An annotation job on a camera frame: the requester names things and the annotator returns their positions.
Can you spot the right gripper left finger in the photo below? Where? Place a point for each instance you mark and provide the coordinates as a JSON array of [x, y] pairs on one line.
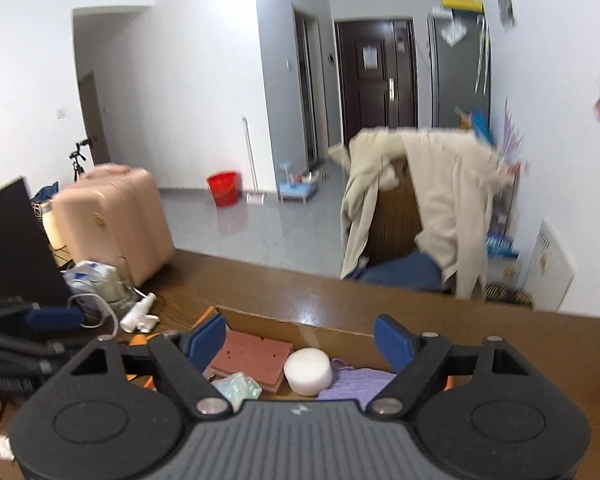
[[116, 411]]

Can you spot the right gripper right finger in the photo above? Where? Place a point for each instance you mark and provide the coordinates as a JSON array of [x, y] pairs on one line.
[[478, 412]]

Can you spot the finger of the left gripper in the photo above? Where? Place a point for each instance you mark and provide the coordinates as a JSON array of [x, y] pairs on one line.
[[70, 345], [54, 318]]

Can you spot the iridescent mesh bath ball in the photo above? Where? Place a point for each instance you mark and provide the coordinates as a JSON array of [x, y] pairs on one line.
[[237, 388]]

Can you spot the lavender knitted cloth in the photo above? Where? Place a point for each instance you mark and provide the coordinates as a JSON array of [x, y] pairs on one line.
[[353, 383]]

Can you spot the pink layered sponge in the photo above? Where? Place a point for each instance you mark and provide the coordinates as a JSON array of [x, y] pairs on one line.
[[259, 358]]

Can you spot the white round sponge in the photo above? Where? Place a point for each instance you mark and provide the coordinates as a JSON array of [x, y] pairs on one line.
[[308, 371]]

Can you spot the black paper shopping bag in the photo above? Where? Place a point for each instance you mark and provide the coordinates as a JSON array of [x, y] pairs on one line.
[[27, 266]]

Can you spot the white spray bottle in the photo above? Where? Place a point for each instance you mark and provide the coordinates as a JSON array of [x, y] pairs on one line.
[[138, 318]]

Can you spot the pink hard-shell suitcase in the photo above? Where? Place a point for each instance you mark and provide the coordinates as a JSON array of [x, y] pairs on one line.
[[114, 215]]

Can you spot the red cardboard box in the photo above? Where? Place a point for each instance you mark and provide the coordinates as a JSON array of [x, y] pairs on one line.
[[300, 329]]

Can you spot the wooden chair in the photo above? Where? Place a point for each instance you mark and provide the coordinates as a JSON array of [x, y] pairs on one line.
[[396, 220]]

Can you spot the red plastic bucket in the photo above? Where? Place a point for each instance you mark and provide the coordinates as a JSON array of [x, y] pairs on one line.
[[224, 188]]

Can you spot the beige coat on chair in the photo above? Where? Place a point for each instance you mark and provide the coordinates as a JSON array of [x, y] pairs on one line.
[[455, 177]]

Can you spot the small blue stool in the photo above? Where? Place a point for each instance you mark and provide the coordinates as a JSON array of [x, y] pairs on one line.
[[293, 189]]

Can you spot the grey refrigerator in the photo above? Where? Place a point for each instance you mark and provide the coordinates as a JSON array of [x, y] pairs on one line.
[[460, 64]]

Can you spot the dark brown entry door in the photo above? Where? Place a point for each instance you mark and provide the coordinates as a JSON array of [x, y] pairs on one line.
[[377, 74]]

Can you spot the yellow box on refrigerator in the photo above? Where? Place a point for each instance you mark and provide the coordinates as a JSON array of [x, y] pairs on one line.
[[474, 6]]

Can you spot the white device with cable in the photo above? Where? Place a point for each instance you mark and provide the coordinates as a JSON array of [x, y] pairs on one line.
[[100, 293]]

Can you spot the camera tripod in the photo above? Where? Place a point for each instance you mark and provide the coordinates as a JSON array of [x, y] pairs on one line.
[[78, 158]]

